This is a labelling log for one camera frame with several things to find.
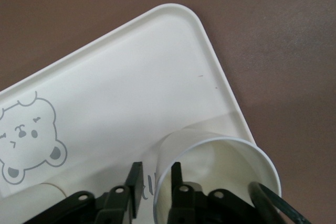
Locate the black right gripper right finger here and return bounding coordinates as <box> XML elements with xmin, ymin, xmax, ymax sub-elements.
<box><xmin>167</xmin><ymin>162</ymin><xmax>211</xmax><ymax>224</ymax></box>

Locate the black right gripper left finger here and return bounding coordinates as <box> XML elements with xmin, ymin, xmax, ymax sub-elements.
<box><xmin>96</xmin><ymin>161</ymin><xmax>144</xmax><ymax>224</ymax></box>

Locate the white cup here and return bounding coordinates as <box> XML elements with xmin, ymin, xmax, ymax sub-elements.
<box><xmin>26</xmin><ymin>183</ymin><xmax>66</xmax><ymax>204</ymax></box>
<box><xmin>153</xmin><ymin>126</ymin><xmax>281</xmax><ymax>224</ymax></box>

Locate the cream tray with bear print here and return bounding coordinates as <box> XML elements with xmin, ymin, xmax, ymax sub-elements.
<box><xmin>0</xmin><ymin>3</ymin><xmax>255</xmax><ymax>224</ymax></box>

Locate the brown table mat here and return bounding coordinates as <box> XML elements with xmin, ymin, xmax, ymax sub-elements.
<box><xmin>0</xmin><ymin>0</ymin><xmax>336</xmax><ymax>224</ymax></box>

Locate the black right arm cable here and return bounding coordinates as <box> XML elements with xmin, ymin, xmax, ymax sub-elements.
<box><xmin>248</xmin><ymin>182</ymin><xmax>312</xmax><ymax>224</ymax></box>

